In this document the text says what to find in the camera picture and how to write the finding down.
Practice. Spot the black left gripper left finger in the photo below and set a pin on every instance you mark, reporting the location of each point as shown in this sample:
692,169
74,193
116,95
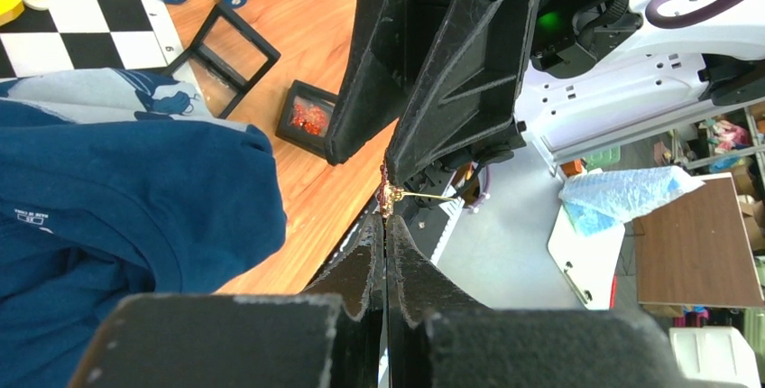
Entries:
328,335

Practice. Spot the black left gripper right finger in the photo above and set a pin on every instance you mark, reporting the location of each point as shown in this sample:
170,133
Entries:
440,336

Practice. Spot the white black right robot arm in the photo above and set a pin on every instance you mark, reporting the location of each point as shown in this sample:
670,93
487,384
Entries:
600,70

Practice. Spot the white plastic panel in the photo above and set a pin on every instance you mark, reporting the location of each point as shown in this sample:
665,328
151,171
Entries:
588,263

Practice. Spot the yellow triangle toy block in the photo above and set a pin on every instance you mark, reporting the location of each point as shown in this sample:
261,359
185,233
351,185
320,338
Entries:
10,10

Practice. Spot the red leaf brooch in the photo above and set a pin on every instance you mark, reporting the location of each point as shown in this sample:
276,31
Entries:
310,118

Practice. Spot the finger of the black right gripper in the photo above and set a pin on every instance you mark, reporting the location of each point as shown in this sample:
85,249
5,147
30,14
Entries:
390,42
461,107

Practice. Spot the gold leaf brooch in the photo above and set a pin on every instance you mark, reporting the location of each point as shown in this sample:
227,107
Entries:
388,195

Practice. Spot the bubble wrap sheet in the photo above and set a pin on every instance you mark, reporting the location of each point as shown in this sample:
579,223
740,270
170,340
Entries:
596,202

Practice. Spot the brown wooden board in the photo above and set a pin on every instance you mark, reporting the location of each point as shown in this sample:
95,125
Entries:
695,251

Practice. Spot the black white chessboard mat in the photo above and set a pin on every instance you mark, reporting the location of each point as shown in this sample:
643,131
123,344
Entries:
89,34

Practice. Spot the blue t-shirt garment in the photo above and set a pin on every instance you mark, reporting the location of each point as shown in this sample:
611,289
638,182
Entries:
116,182

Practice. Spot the black square display box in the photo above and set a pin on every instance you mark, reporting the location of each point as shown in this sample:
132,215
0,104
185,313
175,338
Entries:
230,50

